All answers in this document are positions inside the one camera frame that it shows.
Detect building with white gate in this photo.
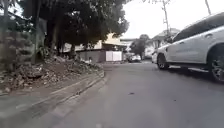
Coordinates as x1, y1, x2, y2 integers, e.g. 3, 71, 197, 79
63, 32, 129, 64

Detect pale parked car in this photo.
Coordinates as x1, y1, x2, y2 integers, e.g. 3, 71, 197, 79
127, 53, 143, 64

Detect dark distant tree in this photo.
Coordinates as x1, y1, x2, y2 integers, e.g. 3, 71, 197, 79
129, 33, 151, 58

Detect grey asphalt road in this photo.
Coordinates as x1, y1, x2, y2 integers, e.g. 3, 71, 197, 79
49, 59, 224, 128

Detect large dark trees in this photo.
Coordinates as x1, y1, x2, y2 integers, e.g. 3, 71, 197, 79
0, 0, 130, 63

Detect pale house with roof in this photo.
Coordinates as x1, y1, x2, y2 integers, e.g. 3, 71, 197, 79
143, 27, 182, 58

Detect pile of rubble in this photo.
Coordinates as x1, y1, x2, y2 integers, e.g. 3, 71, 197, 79
0, 54, 104, 95

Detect utility pole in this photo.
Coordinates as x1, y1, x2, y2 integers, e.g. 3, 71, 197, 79
160, 0, 172, 36

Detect white car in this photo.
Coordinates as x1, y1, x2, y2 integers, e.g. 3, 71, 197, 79
151, 12, 224, 84

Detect grey concrete sidewalk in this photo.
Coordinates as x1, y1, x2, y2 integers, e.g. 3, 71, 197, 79
0, 71, 106, 128

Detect leaning pole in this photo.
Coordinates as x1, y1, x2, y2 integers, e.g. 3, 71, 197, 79
204, 0, 212, 16

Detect grey concrete block wall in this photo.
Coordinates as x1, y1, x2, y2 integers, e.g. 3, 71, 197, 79
0, 14, 48, 71

